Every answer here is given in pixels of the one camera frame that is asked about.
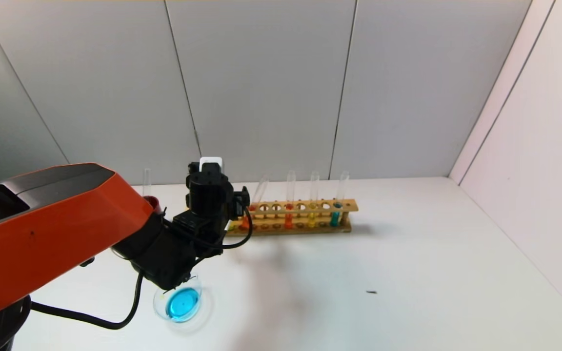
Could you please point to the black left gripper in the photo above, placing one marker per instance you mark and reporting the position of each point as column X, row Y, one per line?
column 210, row 195

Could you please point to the dark red plastic cup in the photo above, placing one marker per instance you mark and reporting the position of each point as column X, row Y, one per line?
column 153, row 201

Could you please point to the clear glass dish with spout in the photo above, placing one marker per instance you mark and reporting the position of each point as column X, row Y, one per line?
column 183, row 304

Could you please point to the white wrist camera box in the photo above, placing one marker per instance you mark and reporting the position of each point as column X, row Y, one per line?
column 211, row 159

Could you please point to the orange and black left arm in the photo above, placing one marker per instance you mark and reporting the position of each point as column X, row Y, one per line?
column 42, row 234

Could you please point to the orange liquid glass test tube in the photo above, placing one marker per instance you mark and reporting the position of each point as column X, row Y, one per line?
column 288, row 222
column 245, row 224

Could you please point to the blue liquid glass test tube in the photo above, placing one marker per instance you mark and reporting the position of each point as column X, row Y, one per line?
column 334, row 219
column 147, row 183

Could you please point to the wooden test tube rack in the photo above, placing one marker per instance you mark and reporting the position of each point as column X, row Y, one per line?
column 300, row 231

